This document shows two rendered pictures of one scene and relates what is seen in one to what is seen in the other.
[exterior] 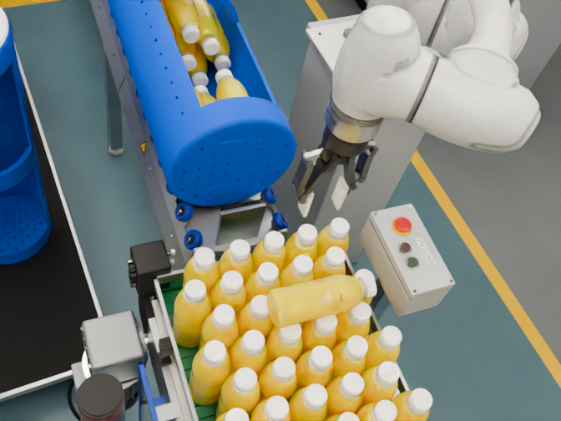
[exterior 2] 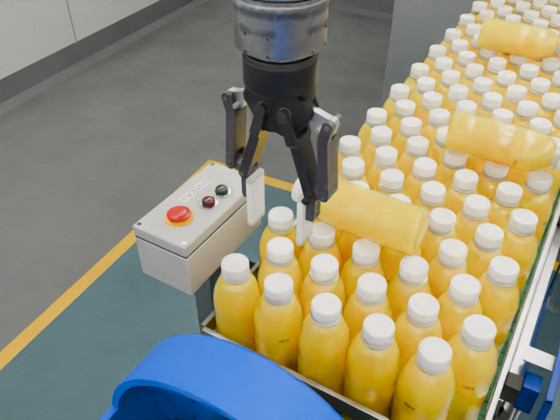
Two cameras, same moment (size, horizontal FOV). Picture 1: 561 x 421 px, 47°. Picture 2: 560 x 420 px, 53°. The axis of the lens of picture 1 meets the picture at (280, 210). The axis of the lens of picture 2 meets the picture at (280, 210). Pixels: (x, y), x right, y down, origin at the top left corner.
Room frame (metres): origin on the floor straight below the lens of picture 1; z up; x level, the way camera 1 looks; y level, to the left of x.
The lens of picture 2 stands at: (0.96, 0.41, 1.64)
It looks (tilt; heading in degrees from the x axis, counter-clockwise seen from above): 39 degrees down; 245
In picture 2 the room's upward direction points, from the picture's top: straight up
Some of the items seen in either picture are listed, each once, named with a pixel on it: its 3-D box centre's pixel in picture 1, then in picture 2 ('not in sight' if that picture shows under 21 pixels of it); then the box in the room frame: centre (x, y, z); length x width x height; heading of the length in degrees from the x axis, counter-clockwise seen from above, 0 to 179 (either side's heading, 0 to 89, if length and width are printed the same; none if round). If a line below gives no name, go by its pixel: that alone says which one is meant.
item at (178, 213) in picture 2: (402, 225); (178, 214); (0.82, -0.25, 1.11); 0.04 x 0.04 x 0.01
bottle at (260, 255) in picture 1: (266, 266); (322, 355); (0.70, -0.01, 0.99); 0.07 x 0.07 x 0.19
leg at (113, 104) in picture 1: (113, 97); not in sight; (1.62, 0.72, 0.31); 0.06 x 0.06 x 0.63; 34
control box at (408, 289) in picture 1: (404, 258); (202, 224); (0.78, -0.28, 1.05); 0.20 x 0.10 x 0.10; 34
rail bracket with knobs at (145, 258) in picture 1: (152, 268); not in sight; (0.64, 0.22, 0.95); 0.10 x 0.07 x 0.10; 124
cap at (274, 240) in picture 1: (274, 240); (326, 307); (0.70, -0.01, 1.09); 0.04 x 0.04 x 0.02
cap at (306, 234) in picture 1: (307, 233); (278, 286); (0.74, -0.06, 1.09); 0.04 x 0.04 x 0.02
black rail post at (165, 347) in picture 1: (164, 351); (507, 397); (0.48, 0.14, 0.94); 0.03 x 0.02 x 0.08; 34
